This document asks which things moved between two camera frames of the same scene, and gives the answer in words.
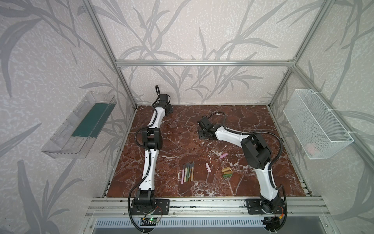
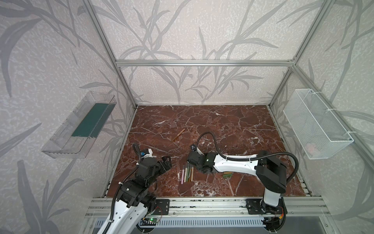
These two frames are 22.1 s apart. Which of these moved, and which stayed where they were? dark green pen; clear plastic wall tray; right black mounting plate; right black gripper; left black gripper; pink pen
Moved: right black gripper; left black gripper
Stayed: clear plastic wall tray; dark green pen; pink pen; right black mounting plate
